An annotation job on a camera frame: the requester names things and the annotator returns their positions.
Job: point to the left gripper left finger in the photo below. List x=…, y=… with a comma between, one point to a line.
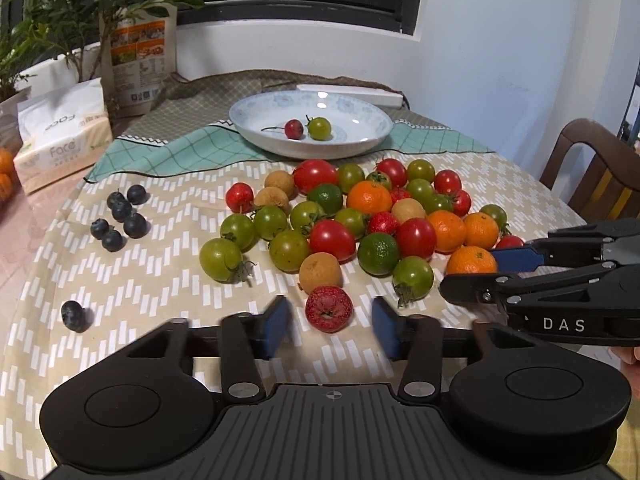
x=246, y=338

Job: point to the large red tomato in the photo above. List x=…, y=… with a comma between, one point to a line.
x=509, y=241

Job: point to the lone blueberry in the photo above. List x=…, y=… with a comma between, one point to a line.
x=74, y=316

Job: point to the wooden chair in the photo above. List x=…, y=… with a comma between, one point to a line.
x=609, y=189

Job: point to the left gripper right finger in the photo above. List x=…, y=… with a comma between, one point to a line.
x=416, y=340

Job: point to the red textured strawberry fruit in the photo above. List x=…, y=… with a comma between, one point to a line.
x=329, y=309

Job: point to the olive checked cloth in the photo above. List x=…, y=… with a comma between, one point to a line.
x=183, y=106

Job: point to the green tomato front left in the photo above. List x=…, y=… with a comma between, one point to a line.
x=223, y=261

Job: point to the beige chevron tablecloth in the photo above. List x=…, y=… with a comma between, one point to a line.
x=128, y=293

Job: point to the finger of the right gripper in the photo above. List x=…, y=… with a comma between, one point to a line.
x=612, y=240
x=500, y=287

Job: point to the box of small oranges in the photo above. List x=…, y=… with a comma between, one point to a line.
x=7, y=175

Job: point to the teal checked cloth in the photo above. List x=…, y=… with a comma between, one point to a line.
x=218, y=146

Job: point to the tissue pack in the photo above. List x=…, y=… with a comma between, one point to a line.
x=63, y=131

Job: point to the brown longan fruit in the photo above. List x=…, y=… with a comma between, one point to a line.
x=319, y=269

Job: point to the green lime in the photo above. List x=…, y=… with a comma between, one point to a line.
x=378, y=254

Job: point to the printed paper bag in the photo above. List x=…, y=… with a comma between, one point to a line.
x=136, y=58

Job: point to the green tomato in bowl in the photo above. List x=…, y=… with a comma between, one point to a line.
x=319, y=128

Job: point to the small red cherry tomato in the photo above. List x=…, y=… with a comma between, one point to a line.
x=293, y=129

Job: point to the potted green plant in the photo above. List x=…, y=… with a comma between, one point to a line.
x=73, y=29

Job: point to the orange mandarin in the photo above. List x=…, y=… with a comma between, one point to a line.
x=471, y=260

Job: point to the white blue porcelain bowl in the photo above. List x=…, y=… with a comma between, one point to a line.
x=357, y=126

